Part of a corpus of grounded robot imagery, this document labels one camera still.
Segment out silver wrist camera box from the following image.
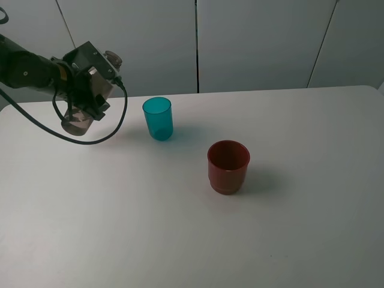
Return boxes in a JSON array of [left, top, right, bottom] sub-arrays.
[[62, 41, 118, 80]]

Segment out thin black flat cable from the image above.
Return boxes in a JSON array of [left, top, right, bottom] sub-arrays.
[[51, 59, 76, 125]]

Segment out black camera cable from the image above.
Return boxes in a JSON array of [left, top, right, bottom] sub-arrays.
[[0, 0, 128, 146]]

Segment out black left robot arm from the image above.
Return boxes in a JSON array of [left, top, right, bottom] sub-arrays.
[[1, 35, 117, 121]]

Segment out clear brownish water bottle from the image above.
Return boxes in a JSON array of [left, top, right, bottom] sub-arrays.
[[61, 50, 122, 136]]

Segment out red plastic cup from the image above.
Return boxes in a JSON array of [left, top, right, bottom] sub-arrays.
[[207, 140, 250, 195]]

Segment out teal translucent plastic cup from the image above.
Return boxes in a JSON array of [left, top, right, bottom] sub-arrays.
[[142, 97, 173, 141]]

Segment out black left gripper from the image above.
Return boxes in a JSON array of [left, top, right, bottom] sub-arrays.
[[50, 50, 110, 121]]

